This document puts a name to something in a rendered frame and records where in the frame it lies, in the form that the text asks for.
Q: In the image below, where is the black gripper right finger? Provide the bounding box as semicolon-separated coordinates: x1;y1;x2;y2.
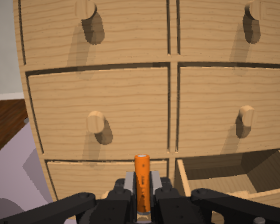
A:
149;171;280;224

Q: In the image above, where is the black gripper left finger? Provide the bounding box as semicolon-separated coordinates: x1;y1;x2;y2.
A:
0;172;137;224

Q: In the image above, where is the tan wooden chest of drawers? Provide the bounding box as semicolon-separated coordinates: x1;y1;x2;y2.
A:
13;0;280;202

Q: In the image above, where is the light brown wooden drawer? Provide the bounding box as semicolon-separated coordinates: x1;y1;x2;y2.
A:
21;0;168;65
47;158;167;200
174;148;280;208
28;62;168;155
176;62;280;153
176;0;280;58

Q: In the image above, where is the orange aaa battery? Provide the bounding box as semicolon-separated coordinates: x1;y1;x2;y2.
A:
134;154;151;215

